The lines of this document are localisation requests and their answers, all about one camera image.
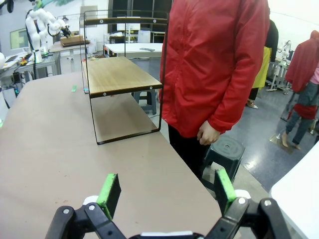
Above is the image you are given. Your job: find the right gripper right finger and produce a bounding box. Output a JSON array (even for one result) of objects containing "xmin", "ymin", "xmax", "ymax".
[{"xmin": 205, "ymin": 168, "xmax": 292, "ymax": 239}]

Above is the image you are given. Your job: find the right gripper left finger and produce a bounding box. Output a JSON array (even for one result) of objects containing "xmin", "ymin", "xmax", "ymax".
[{"xmin": 44, "ymin": 173, "xmax": 127, "ymax": 239}]

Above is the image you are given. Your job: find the black background robot gripper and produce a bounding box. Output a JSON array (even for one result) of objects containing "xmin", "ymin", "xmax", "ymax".
[{"xmin": 60, "ymin": 24, "xmax": 73, "ymax": 38}]

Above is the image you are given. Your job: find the two-tier wooden metal shelf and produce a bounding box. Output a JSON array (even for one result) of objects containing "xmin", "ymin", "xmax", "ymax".
[{"xmin": 79, "ymin": 9, "xmax": 170, "ymax": 146}]

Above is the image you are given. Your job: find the person's left hand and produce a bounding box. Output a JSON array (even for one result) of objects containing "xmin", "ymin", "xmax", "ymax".
[{"xmin": 196, "ymin": 120, "xmax": 222, "ymax": 146}]

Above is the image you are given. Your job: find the wooden tray box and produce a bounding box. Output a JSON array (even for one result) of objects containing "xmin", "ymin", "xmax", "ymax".
[{"xmin": 59, "ymin": 34, "xmax": 91, "ymax": 48}]

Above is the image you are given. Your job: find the grey metal cart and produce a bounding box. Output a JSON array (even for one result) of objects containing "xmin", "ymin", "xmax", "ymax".
[{"xmin": 0, "ymin": 51, "xmax": 62, "ymax": 87}]

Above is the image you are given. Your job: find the black plastic stool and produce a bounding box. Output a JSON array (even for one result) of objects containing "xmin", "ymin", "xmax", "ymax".
[{"xmin": 201, "ymin": 135, "xmax": 246, "ymax": 197}]

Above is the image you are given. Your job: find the computer monitor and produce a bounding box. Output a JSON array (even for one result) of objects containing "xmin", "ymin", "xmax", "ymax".
[{"xmin": 9, "ymin": 28, "xmax": 30, "ymax": 50}]

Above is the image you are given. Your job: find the white background table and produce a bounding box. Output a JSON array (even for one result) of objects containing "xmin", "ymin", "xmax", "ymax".
[{"xmin": 104, "ymin": 43, "xmax": 164, "ymax": 60}]

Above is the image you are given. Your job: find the white rounded side table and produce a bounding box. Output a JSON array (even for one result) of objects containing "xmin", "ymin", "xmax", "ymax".
[{"xmin": 270, "ymin": 154, "xmax": 319, "ymax": 239}]

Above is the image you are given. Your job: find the grey plastic stool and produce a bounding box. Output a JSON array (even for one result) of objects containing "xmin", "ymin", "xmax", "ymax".
[{"xmin": 132, "ymin": 89, "xmax": 158, "ymax": 116}]

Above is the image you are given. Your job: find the person in yellow apron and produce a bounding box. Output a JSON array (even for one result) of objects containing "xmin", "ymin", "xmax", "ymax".
[{"xmin": 245, "ymin": 19, "xmax": 280, "ymax": 109}]

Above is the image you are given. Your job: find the person in red jacket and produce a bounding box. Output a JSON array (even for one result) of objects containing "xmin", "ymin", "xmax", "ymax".
[{"xmin": 159, "ymin": 0, "xmax": 271, "ymax": 185}]

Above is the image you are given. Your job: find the person in red hoodie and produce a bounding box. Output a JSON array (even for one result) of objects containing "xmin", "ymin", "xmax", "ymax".
[{"xmin": 280, "ymin": 29, "xmax": 319, "ymax": 151}]

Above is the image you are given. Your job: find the small white background robot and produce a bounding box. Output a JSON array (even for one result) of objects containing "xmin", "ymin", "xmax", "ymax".
[{"xmin": 277, "ymin": 39, "xmax": 296, "ymax": 63}]

